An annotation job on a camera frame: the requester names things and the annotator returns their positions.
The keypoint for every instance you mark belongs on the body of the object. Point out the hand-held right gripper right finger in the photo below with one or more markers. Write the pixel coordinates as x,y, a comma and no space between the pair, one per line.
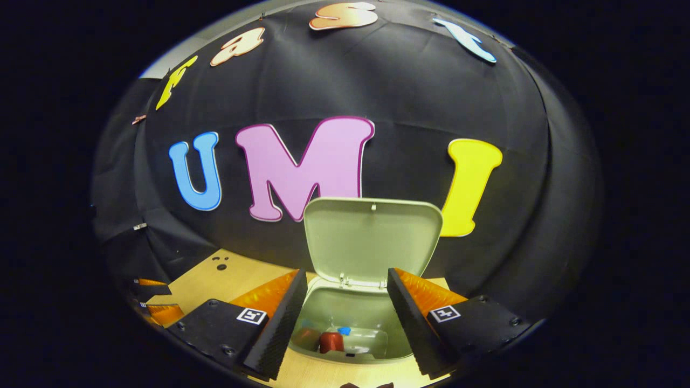
412,328

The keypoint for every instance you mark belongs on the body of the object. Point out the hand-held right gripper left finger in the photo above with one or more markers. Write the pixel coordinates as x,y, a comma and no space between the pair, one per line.
277,334

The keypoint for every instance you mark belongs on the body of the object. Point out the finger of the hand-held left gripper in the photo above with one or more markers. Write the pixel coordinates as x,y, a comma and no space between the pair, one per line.
151,288
164,313

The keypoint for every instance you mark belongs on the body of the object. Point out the red pop can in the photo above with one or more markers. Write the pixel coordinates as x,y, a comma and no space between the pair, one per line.
331,343

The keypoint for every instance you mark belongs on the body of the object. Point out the pale green desktop garbage bin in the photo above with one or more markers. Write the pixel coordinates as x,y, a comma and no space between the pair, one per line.
372,237

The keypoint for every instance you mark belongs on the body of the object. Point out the wooden desktop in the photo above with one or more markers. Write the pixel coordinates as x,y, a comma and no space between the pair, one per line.
237,275

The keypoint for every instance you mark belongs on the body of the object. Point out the copper cloth clip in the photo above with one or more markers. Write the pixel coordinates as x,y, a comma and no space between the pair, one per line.
138,119

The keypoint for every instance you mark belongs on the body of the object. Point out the black backdrop cloth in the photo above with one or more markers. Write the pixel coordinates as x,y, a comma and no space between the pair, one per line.
409,91

